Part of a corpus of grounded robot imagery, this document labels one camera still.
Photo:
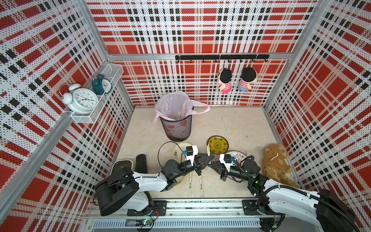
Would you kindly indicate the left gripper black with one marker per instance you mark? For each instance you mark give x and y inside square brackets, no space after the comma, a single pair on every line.
[197,162]

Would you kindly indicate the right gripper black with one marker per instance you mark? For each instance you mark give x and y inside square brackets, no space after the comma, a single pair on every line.
[223,168]

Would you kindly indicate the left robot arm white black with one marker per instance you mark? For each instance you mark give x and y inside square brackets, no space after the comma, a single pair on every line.
[127,189]

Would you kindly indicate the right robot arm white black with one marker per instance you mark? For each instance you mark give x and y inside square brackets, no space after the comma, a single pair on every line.
[323,209]

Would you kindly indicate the wrapped chopsticks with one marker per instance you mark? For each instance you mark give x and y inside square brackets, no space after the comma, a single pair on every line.
[190,185]
[201,186]

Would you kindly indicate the yellow patterned plate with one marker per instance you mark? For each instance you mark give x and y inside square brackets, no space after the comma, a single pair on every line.
[218,145]

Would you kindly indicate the white plate orange sunburst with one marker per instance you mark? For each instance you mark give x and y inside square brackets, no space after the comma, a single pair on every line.
[239,156]

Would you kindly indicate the cream plate with black mark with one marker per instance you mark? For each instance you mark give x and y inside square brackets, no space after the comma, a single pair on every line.
[178,151]

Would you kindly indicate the cream plate with flowers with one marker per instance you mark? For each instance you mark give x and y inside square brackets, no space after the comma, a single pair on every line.
[179,179]

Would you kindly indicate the black mesh trash bin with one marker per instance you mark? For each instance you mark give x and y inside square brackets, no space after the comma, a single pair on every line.
[177,127]

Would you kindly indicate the brown teddy bear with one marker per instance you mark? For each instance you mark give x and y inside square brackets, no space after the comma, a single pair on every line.
[275,167]

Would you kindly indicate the pink plastic bin liner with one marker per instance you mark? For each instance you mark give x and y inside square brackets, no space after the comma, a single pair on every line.
[176,106]

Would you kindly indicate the green circuit board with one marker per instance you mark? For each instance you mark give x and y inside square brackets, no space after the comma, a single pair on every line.
[138,223]

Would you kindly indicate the doll with pink shirt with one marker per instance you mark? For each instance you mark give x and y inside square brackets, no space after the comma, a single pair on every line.
[224,80]

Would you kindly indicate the doll with striped blue shirt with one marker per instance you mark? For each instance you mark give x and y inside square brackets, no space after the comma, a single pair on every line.
[248,77]

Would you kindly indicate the teal alarm clock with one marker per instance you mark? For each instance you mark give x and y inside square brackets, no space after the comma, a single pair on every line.
[101,85]

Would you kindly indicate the white alarm clock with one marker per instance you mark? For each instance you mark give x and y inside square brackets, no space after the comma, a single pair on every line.
[79,100]

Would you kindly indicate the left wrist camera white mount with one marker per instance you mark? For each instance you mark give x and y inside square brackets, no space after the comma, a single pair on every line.
[190,153]

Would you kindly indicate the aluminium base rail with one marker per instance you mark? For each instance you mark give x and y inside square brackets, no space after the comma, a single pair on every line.
[196,215]

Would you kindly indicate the black wall hook rail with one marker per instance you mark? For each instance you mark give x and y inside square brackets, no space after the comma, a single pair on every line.
[221,57]

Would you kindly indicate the white wire wall shelf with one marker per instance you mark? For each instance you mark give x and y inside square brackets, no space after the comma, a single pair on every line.
[112,72]

